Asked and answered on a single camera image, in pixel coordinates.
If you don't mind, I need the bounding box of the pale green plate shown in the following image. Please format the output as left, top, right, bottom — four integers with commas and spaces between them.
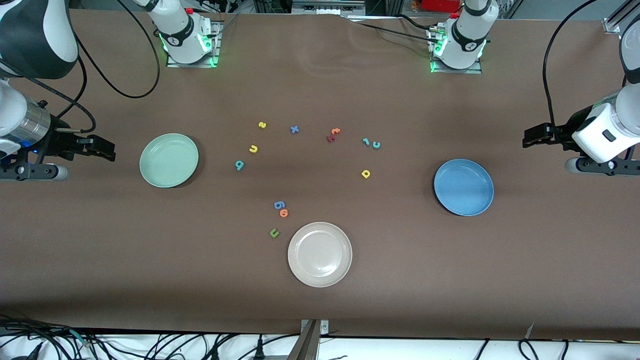
139, 132, 200, 189

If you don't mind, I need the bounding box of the blue plate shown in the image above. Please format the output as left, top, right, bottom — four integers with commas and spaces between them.
433, 158, 495, 217

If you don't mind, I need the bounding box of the red box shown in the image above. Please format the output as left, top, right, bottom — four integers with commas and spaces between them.
421, 0, 462, 13

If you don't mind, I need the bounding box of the brown table cover sheet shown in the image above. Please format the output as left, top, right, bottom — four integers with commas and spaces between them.
0, 9, 640, 342

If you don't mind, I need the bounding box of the beige plate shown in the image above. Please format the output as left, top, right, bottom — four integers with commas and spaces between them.
287, 221, 353, 289

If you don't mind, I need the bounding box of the grey metal box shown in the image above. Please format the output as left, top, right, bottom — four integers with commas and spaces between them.
291, 0, 367, 17

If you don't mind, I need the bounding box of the aluminium extrusion beam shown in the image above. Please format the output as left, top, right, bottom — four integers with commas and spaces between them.
287, 320, 321, 360

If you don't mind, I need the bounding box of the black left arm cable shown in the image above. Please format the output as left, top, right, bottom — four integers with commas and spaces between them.
542, 0, 601, 136

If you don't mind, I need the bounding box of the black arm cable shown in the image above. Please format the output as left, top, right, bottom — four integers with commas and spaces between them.
542, 0, 601, 136
0, 0, 162, 135

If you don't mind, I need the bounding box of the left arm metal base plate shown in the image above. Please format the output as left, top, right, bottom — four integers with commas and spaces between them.
428, 25, 484, 75

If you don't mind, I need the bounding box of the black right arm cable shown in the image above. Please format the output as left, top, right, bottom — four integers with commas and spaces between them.
0, 0, 162, 135

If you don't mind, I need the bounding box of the aluminium frame corner profile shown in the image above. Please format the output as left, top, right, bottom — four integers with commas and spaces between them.
602, 0, 640, 35

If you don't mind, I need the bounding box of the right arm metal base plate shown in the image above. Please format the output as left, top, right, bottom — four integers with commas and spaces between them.
166, 20, 221, 68

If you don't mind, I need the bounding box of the thin black power cable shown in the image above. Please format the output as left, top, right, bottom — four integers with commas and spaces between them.
397, 14, 442, 30
350, 19, 437, 43

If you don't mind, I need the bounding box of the looped black cable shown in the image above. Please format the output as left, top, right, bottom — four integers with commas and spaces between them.
518, 339, 541, 360

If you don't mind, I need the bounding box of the black cable connector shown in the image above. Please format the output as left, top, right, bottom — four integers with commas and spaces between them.
10, 344, 42, 360

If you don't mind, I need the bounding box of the small metal bracket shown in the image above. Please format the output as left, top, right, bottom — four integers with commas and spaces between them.
300, 319, 330, 336

